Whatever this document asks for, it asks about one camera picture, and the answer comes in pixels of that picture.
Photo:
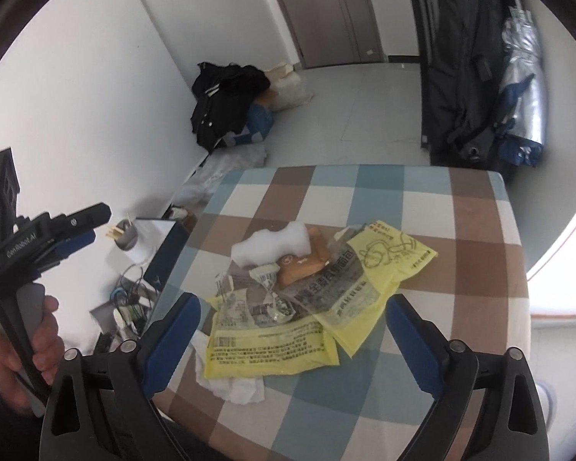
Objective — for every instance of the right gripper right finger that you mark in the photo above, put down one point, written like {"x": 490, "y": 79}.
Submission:
{"x": 510, "y": 424}

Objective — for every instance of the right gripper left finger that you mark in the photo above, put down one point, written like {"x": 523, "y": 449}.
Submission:
{"x": 101, "y": 405}

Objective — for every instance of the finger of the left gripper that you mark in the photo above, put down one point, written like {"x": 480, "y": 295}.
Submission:
{"x": 63, "y": 250}
{"x": 64, "y": 227}

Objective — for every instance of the yellow printed wrapper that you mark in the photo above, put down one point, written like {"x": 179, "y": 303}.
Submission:
{"x": 246, "y": 341}

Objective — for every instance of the yellow plastic bag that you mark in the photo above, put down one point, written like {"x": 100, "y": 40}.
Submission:
{"x": 374, "y": 287}

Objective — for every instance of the grey pen holder cup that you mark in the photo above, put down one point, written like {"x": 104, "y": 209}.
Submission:
{"x": 124, "y": 234}

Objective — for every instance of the dark blue notebook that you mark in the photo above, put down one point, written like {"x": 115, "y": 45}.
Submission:
{"x": 165, "y": 240}

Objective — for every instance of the checkered tablecloth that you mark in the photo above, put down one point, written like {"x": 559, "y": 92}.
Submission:
{"x": 367, "y": 407}

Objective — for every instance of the clear plastic bag on floor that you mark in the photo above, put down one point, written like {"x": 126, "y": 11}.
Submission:
{"x": 198, "y": 189}

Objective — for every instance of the white foam piece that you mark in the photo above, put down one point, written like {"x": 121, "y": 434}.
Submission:
{"x": 266, "y": 246}

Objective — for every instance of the black clothes pile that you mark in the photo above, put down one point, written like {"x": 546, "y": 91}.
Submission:
{"x": 223, "y": 96}

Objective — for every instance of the blue box on floor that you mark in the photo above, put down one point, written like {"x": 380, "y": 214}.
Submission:
{"x": 257, "y": 126}

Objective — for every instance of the orange snack packet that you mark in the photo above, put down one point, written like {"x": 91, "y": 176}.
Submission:
{"x": 293, "y": 268}

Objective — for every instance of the beige paper bag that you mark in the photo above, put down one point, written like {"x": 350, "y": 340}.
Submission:
{"x": 289, "y": 87}

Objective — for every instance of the silver blue folded umbrella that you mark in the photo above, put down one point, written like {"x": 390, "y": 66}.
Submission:
{"x": 521, "y": 113}

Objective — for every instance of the black hanging backpack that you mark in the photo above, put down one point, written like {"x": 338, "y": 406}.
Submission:
{"x": 464, "y": 81}

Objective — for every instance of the grey entrance door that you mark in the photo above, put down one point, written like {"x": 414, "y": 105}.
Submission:
{"x": 329, "y": 33}

